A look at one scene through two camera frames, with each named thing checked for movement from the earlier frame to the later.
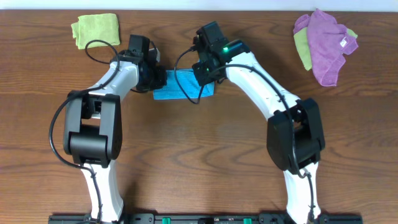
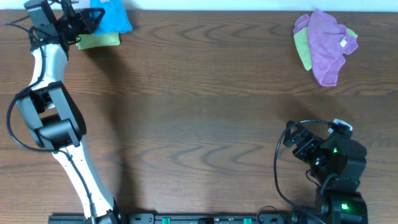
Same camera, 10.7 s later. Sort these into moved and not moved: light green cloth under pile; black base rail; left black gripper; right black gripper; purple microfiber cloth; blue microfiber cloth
Moved: blue microfiber cloth; left black gripper; right black gripper
Not moved: purple microfiber cloth; light green cloth under pile; black base rail
